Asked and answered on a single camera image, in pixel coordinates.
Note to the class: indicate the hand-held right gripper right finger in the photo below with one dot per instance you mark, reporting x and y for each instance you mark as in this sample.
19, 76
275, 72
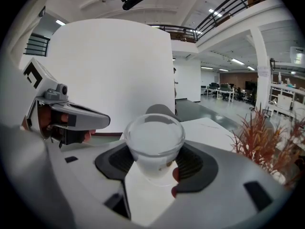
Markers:
226, 182

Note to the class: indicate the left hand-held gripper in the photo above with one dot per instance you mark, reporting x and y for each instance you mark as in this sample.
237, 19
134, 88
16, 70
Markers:
39, 87

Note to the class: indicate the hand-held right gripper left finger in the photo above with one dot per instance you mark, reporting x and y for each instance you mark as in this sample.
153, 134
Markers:
71, 190

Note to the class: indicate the clear glass cup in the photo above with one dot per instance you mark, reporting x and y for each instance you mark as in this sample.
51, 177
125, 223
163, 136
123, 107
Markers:
155, 137

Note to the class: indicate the person's left hand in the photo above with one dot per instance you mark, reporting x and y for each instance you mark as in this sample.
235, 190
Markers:
89, 136

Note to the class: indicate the white partition panel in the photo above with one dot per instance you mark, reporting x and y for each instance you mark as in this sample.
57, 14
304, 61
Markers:
107, 75

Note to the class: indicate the reddish dried plant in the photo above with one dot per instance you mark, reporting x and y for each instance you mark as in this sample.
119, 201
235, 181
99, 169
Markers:
259, 139

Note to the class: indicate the grey chair backrest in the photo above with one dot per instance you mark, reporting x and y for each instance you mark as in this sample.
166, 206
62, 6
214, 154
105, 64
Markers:
160, 109

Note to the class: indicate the black office chair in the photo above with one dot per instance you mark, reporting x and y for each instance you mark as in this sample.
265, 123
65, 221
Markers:
253, 101

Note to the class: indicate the short black railing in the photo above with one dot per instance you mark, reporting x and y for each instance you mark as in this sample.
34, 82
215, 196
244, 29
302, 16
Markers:
35, 45

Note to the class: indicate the white office desks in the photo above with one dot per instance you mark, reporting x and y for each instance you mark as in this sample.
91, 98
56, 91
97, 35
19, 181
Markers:
224, 93

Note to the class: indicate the white shelving unit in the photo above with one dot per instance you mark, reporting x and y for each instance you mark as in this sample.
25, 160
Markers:
287, 99

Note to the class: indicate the paper sheet on column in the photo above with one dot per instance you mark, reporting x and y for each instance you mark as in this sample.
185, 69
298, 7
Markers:
263, 71

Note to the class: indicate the white square column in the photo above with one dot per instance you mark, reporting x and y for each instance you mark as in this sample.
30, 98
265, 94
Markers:
261, 63

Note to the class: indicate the translucent storage box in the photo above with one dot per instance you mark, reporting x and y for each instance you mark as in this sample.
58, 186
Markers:
297, 55

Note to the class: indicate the black balcony railing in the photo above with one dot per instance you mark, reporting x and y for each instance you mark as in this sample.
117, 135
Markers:
214, 15

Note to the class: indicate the black wall screen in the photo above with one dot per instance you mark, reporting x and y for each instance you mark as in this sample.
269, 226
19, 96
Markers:
251, 85

